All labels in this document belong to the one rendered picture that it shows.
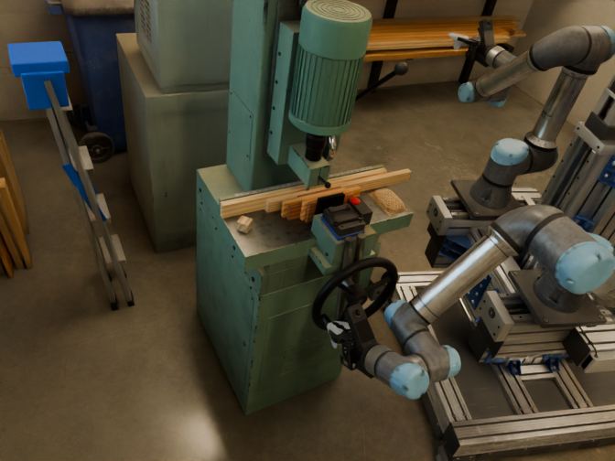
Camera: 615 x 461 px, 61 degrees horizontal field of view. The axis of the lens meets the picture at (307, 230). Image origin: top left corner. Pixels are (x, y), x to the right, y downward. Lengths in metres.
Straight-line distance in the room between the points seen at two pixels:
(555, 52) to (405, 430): 1.49
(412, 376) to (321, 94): 0.72
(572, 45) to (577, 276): 0.86
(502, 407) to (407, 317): 1.01
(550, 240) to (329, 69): 0.65
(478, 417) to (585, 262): 1.10
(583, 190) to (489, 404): 0.91
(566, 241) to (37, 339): 2.05
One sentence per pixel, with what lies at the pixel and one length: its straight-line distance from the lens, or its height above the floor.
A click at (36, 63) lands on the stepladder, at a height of 1.16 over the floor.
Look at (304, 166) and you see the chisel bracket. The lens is 1.56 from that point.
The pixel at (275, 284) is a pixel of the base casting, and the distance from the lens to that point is 1.60.
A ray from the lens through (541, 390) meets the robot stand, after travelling 2.38.
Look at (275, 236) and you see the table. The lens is 1.53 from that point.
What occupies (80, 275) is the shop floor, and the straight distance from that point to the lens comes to 2.71.
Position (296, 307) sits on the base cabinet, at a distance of 1.75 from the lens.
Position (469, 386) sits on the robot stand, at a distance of 2.24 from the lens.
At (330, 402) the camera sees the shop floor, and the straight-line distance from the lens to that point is 2.27.
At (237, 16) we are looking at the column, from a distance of 1.68.
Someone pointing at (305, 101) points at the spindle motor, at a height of 1.28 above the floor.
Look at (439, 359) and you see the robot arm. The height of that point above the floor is 0.96.
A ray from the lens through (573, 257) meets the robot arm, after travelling 1.21.
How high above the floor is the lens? 1.92
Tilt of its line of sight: 41 degrees down
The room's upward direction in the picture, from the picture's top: 10 degrees clockwise
